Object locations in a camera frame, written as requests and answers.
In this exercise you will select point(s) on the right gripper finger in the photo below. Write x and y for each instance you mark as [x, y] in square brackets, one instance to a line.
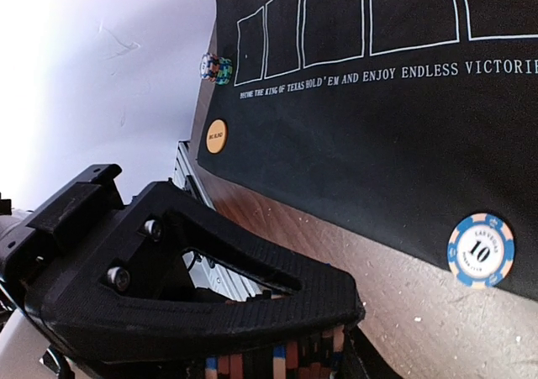
[107, 282]

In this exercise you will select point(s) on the orange big blind button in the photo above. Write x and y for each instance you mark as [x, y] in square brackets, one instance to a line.
[216, 136]

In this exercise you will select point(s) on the poker chip stack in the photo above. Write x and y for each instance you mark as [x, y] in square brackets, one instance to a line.
[216, 69]
[480, 251]

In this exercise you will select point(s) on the black poker mat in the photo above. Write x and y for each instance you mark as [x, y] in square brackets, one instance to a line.
[395, 119]

